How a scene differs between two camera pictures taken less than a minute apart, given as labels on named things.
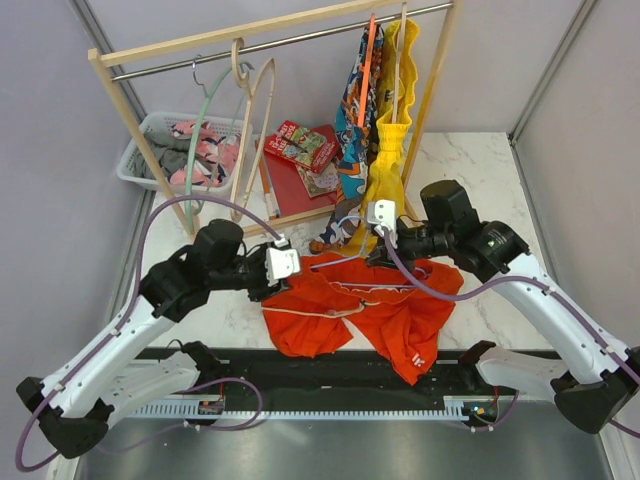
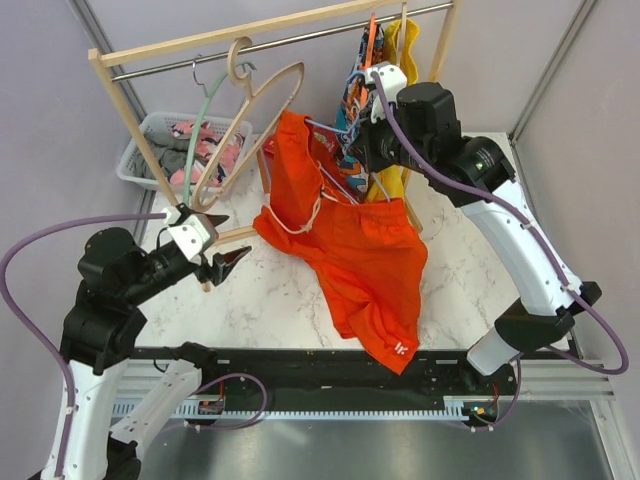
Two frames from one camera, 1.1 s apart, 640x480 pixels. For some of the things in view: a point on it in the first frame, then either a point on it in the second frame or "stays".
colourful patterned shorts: [355, 142] stays
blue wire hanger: [356, 258] → [322, 125]
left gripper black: [264, 289] → [223, 264]
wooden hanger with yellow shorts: [399, 63] stays
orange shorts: [312, 317] → [369, 253]
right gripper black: [381, 254] → [364, 148]
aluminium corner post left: [95, 38] stays
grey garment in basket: [171, 154] stays
